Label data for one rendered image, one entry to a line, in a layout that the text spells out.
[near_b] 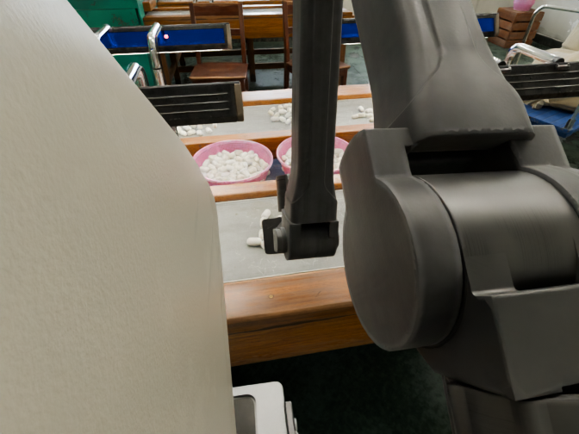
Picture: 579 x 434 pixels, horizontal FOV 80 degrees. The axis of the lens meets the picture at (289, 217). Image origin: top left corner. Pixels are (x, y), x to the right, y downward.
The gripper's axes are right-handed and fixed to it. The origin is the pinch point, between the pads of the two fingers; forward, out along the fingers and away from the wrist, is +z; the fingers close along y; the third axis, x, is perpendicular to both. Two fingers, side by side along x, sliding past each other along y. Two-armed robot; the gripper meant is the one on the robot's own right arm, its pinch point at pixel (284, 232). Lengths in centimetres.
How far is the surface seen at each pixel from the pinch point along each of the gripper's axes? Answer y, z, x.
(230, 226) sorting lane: 12.0, 21.2, -2.3
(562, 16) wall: -457, 349, -238
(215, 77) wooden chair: 18, 196, -114
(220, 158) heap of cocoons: 14, 48, -26
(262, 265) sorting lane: 5.1, 9.5, 7.7
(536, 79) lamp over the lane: -61, -1, -29
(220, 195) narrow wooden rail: 14.3, 28.1, -11.3
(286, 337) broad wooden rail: 1.9, 1.8, 22.7
